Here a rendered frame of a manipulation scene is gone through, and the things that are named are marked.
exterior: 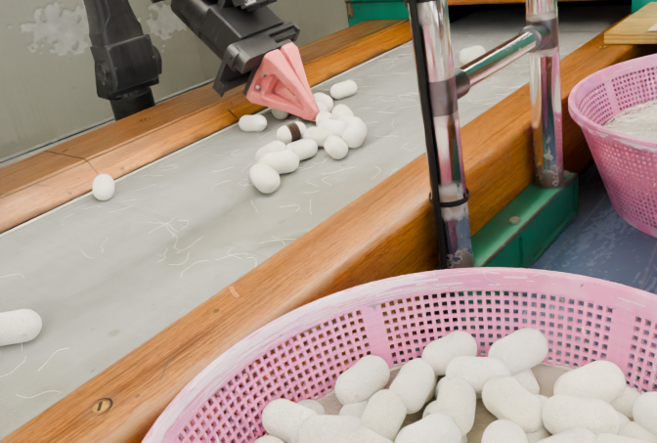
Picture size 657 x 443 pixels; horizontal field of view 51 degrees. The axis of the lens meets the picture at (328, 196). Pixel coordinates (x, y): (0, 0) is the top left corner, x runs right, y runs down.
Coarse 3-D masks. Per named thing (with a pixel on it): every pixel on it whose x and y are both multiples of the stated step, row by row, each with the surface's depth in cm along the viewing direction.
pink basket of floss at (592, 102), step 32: (640, 64) 66; (576, 96) 60; (608, 96) 64; (640, 96) 66; (608, 128) 51; (608, 160) 54; (640, 160) 50; (608, 192) 58; (640, 192) 52; (640, 224) 55
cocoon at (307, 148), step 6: (306, 138) 64; (288, 144) 64; (294, 144) 64; (300, 144) 64; (306, 144) 64; (312, 144) 64; (294, 150) 63; (300, 150) 63; (306, 150) 64; (312, 150) 64; (300, 156) 64; (306, 156) 64; (312, 156) 65
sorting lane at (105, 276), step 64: (384, 64) 93; (512, 64) 82; (384, 128) 69; (128, 192) 65; (192, 192) 62; (256, 192) 60; (320, 192) 57; (0, 256) 56; (64, 256) 54; (128, 256) 52; (192, 256) 50; (256, 256) 49; (64, 320) 45; (128, 320) 44; (0, 384) 40; (64, 384) 39
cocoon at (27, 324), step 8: (8, 312) 43; (16, 312) 43; (24, 312) 43; (32, 312) 43; (0, 320) 43; (8, 320) 42; (16, 320) 42; (24, 320) 43; (32, 320) 43; (40, 320) 43; (0, 328) 42; (8, 328) 42; (16, 328) 42; (24, 328) 42; (32, 328) 43; (40, 328) 43; (0, 336) 42; (8, 336) 42; (16, 336) 42; (24, 336) 43; (32, 336) 43; (0, 344) 43
